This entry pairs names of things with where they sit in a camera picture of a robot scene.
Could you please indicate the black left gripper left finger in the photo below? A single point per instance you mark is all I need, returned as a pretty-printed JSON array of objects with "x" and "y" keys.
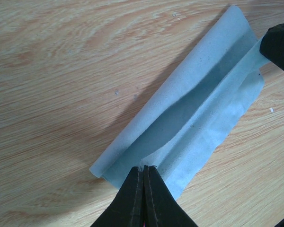
[{"x": 126, "y": 209}]

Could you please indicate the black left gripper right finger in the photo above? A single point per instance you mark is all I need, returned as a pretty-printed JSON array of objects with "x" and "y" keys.
[{"x": 161, "y": 209}]

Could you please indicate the light blue cleaning cloth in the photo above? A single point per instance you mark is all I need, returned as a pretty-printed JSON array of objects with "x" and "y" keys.
[{"x": 193, "y": 111}]

